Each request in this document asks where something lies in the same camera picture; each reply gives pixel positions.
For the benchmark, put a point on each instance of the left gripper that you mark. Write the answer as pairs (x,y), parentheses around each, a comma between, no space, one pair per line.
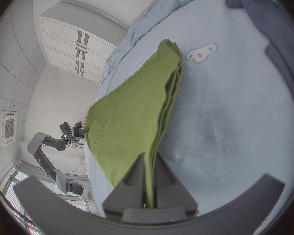
(78,133)

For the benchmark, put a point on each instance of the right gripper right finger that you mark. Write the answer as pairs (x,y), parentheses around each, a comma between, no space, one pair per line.
(171,192)

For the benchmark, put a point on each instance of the green shorts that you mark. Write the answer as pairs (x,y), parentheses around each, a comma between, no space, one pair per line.
(132,119)

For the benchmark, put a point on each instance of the pale blue quilt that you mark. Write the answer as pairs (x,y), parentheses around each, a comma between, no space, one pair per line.
(147,21)

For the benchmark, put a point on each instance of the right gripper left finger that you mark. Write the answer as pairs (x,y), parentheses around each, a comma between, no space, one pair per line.
(129,192)

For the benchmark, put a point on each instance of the round woven basket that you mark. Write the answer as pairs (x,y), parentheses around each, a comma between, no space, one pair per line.
(87,117)

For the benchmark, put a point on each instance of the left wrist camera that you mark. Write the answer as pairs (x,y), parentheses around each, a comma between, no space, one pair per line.
(78,125)

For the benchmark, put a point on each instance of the dark blue garment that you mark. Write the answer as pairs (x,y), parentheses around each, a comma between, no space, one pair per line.
(272,21)

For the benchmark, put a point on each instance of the white wardrobe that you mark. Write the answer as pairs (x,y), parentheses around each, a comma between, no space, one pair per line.
(61,40)

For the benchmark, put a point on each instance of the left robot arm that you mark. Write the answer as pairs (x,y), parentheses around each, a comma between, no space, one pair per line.
(38,141)

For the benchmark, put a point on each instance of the bed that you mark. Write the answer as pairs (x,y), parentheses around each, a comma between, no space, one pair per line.
(223,106)

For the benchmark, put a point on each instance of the white ceiling air conditioner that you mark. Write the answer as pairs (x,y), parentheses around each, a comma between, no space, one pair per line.
(9,128)

